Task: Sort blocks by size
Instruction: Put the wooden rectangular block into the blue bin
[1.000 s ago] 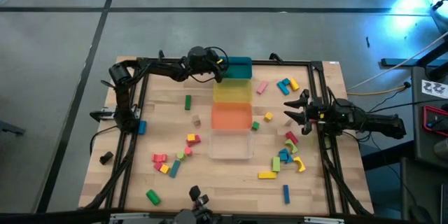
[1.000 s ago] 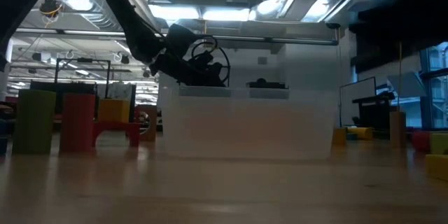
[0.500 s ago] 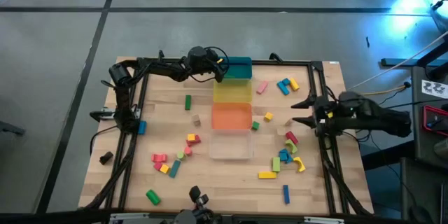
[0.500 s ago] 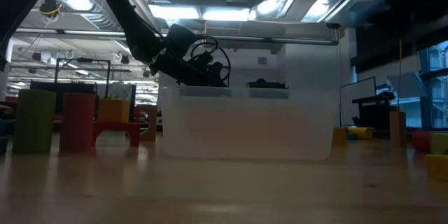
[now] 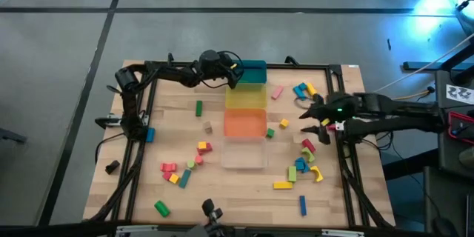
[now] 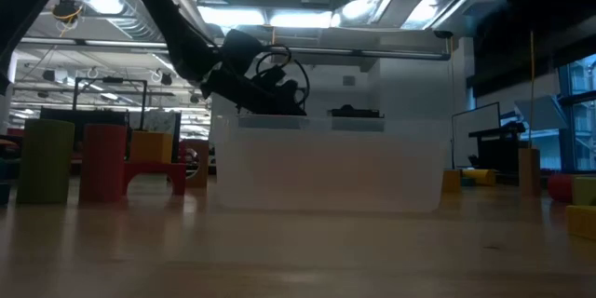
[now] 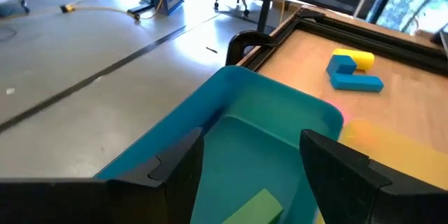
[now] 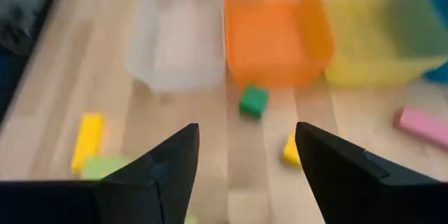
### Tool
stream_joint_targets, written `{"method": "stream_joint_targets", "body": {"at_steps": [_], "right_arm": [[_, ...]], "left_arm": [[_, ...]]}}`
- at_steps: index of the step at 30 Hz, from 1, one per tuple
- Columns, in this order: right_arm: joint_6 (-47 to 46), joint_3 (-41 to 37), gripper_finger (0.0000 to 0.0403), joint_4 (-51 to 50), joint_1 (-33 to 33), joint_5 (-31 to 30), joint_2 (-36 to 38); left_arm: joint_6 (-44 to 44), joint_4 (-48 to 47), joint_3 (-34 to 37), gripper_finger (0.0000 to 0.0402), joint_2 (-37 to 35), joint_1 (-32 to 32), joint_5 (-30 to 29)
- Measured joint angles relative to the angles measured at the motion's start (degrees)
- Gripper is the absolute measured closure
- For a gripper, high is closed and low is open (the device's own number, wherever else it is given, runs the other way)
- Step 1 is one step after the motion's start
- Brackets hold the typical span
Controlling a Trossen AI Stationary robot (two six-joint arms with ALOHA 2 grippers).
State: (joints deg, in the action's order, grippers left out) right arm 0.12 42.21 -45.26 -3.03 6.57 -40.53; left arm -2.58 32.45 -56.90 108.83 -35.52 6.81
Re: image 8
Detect orange plastic bin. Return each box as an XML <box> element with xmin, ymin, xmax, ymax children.
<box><xmin>223</xmin><ymin>0</ymin><xmax>335</xmax><ymax>88</ymax></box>

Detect clear plastic bin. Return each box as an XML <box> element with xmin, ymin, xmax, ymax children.
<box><xmin>124</xmin><ymin>0</ymin><xmax>227</xmax><ymax>94</ymax></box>

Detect pink long block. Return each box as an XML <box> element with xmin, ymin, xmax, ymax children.
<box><xmin>395</xmin><ymin>106</ymin><xmax>448</xmax><ymax>150</ymax></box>

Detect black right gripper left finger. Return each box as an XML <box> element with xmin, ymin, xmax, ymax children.
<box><xmin>0</xmin><ymin>122</ymin><xmax>200</xmax><ymax>224</ymax></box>

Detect green cube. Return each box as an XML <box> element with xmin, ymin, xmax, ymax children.
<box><xmin>239</xmin><ymin>83</ymin><xmax>270</xmax><ymax>119</ymax></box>

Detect large yellow cube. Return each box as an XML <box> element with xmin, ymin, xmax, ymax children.
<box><xmin>282</xmin><ymin>131</ymin><xmax>302</xmax><ymax>167</ymax></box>

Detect yellow plastic bin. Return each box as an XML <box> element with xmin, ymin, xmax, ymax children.
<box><xmin>313</xmin><ymin>0</ymin><xmax>448</xmax><ymax>87</ymax></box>

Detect yellow long block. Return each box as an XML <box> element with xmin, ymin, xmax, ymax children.
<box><xmin>71</xmin><ymin>113</ymin><xmax>106</xmax><ymax>175</ymax></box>

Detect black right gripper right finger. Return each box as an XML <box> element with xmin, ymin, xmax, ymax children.
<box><xmin>295</xmin><ymin>121</ymin><xmax>448</xmax><ymax>224</ymax></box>

